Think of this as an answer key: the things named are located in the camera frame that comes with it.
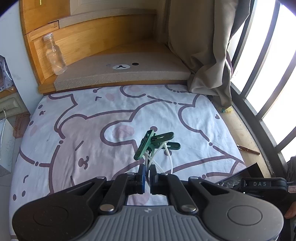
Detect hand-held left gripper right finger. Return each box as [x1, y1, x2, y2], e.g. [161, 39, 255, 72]
[149, 164, 250, 215]

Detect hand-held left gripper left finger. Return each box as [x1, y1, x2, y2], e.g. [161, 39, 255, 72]
[47, 163, 147, 215]

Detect black box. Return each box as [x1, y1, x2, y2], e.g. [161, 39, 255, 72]
[215, 162, 264, 186]

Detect green clips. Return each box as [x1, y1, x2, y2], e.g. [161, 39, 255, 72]
[134, 126, 181, 176]

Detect person's right hand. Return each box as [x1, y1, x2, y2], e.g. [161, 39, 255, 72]
[284, 201, 296, 219]

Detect brown pen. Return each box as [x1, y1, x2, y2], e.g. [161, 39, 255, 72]
[236, 144, 260, 155]

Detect dark window bars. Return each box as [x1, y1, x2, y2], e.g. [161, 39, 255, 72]
[228, 0, 296, 163]

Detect bear print bedsheet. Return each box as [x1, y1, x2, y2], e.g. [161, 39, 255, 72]
[9, 84, 247, 232]

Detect beige bear face cushion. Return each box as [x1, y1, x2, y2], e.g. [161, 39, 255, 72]
[54, 52, 192, 91]

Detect orange plastic basket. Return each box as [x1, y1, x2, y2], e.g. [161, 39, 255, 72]
[13, 112, 31, 139]

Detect beige curtain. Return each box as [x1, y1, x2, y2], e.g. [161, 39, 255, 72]
[162, 0, 255, 106]

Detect wooden window bench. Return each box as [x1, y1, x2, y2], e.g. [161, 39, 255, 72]
[20, 0, 192, 94]

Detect clear plastic bottle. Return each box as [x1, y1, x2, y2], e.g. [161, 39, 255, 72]
[43, 33, 68, 76]

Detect cream cabinet with drawers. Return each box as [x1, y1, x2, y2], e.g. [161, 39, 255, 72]
[0, 91, 30, 121]

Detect perforated metal rack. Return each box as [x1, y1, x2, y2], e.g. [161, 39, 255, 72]
[0, 55, 14, 93]

